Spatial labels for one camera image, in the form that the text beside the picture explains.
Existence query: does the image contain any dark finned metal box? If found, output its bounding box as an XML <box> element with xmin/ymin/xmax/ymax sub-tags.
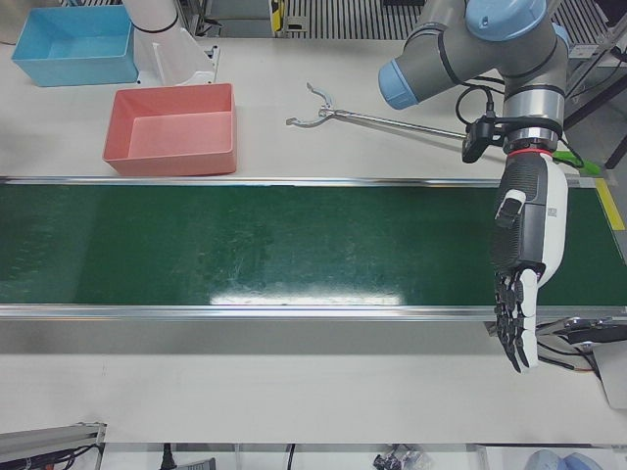
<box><xmin>169</xmin><ymin>456</ymin><xmax>217</xmax><ymax>470</ymax></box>

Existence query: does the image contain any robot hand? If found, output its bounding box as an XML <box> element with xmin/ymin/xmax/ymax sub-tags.
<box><xmin>489</xmin><ymin>149</ymin><xmax>571</xmax><ymax>376</ymax></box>

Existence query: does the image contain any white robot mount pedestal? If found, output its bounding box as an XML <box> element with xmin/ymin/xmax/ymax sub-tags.
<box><xmin>121</xmin><ymin>0</ymin><xmax>219</xmax><ymax>87</ymax></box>

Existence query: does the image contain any blue plastic box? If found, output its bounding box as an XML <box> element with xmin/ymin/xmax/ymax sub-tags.
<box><xmin>10</xmin><ymin>5</ymin><xmax>140</xmax><ymax>88</ymax></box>

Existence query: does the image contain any yellow black safety post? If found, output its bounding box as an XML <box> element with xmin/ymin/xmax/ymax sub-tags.
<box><xmin>267</xmin><ymin>0</ymin><xmax>289</xmax><ymax>36</ymax></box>

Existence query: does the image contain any pink plastic box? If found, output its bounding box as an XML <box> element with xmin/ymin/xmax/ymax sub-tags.
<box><xmin>101</xmin><ymin>82</ymin><xmax>239</xmax><ymax>176</ymax></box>

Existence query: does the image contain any black ribbed grating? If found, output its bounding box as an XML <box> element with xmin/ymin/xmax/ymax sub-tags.
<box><xmin>286</xmin><ymin>0</ymin><xmax>616</xmax><ymax>48</ymax></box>

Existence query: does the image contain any metal reacher grabber tool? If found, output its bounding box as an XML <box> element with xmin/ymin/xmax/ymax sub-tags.
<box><xmin>285</xmin><ymin>81</ymin><xmax>469</xmax><ymax>141</ymax></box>

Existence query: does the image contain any bag of black screws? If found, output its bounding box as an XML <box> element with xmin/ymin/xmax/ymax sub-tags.
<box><xmin>372</xmin><ymin>444</ymin><xmax>433</xmax><ymax>470</ymax></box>

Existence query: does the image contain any aluminium profile post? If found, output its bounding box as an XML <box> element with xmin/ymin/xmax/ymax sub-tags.
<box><xmin>0</xmin><ymin>419</ymin><xmax>110</xmax><ymax>470</ymax></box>

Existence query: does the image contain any black camera cable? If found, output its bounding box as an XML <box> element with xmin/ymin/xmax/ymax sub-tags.
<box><xmin>455</xmin><ymin>72</ymin><xmax>508</xmax><ymax>129</ymax></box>

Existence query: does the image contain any bright green plastic piece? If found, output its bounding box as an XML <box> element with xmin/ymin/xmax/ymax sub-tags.
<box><xmin>553</xmin><ymin>149</ymin><xmax>603</xmax><ymax>176</ymax></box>

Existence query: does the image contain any green belt conveyor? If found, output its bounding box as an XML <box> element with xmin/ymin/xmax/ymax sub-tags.
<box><xmin>0</xmin><ymin>174</ymin><xmax>627</xmax><ymax>356</ymax></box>

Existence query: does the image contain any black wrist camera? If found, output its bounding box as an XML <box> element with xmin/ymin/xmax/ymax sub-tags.
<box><xmin>461</xmin><ymin>117</ymin><xmax>508</xmax><ymax>164</ymax></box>

